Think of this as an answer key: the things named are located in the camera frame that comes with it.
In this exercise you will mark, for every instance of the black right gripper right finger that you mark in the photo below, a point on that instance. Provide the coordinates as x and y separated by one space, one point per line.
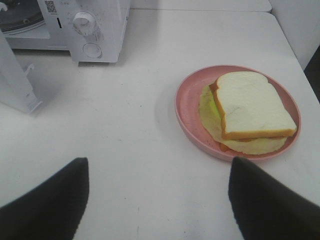
265 209

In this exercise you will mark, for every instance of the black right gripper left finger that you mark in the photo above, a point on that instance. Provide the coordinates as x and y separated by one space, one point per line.
51 211

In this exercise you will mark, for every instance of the sandwich with lettuce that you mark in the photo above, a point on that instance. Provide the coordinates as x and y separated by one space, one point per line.
243 112

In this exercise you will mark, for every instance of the white microwave door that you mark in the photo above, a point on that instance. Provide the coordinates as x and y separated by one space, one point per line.
16 90

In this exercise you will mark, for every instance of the pink round plate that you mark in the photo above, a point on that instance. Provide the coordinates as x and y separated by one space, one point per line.
186 103

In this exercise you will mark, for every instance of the round white door button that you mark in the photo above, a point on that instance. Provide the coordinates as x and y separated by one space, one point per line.
92 50

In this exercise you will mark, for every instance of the white timer knob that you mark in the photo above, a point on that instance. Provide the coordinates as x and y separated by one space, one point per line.
84 23

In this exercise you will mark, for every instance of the white microwave oven body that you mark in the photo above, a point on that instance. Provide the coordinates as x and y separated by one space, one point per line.
56 31

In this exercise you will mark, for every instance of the white warning label sticker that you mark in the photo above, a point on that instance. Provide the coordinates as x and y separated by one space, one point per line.
50 6

